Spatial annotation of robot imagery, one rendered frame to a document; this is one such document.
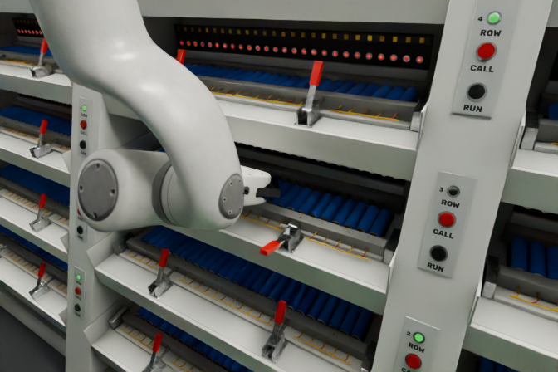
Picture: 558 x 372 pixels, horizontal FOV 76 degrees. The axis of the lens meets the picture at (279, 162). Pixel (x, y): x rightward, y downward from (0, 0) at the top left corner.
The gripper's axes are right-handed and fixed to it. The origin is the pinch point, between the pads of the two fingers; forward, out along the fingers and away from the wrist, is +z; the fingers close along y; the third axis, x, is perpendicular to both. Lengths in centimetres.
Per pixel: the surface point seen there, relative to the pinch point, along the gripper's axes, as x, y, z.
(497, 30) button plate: -24.1, -30.5, -10.7
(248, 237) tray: 8.2, -2.8, -5.4
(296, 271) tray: 10.7, -11.7, -4.9
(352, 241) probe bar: 4.3, -18.3, -2.1
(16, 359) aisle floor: 61, 60, -3
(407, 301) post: 8.6, -27.7, -6.2
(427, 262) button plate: 2.8, -29.0, -7.2
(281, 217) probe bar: 4.1, -6.3, -2.1
